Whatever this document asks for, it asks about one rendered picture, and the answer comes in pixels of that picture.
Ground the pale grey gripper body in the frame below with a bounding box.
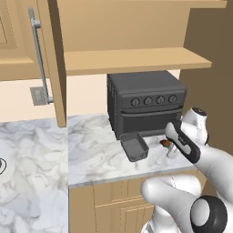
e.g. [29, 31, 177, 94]
[166, 143, 179, 159]

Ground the red-brown raw meat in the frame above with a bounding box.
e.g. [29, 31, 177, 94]
[160, 138, 171, 148]

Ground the dark grey tupperware container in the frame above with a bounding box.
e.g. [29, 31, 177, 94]
[119, 131, 150, 163]

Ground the tan base cabinet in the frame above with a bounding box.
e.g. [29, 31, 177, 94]
[68, 168, 208, 233]

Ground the tall brown cabinet panel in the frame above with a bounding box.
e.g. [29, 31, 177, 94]
[179, 5, 233, 156]

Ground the open tan cabinet door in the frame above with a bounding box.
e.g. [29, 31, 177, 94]
[35, 0, 67, 128]

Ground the closed tan cabinet door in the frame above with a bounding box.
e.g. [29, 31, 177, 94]
[0, 0, 51, 82]

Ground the dark grey toaster oven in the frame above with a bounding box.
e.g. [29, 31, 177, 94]
[106, 70, 187, 141]

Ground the tan wall cabinet with shelf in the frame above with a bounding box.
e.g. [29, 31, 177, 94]
[56, 0, 228, 77]

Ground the grey wall outlet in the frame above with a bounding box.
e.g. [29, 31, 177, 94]
[29, 86, 50, 106]

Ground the grey cabinet door handle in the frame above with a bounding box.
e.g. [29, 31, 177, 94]
[28, 6, 55, 105]

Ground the black ring fixture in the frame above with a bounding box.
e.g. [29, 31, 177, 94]
[0, 157, 7, 176]

